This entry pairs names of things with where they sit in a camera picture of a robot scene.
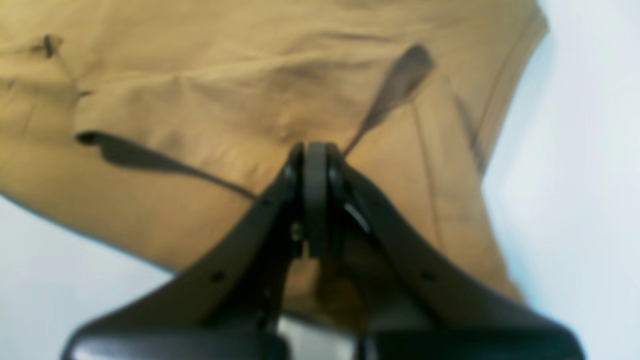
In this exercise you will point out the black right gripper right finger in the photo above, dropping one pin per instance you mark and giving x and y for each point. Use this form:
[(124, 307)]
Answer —
[(407, 285)]

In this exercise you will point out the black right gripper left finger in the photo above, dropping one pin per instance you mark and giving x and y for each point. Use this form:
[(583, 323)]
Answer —
[(239, 283)]

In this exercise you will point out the tan brown T-shirt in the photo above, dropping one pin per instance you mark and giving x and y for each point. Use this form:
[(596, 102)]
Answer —
[(153, 124)]

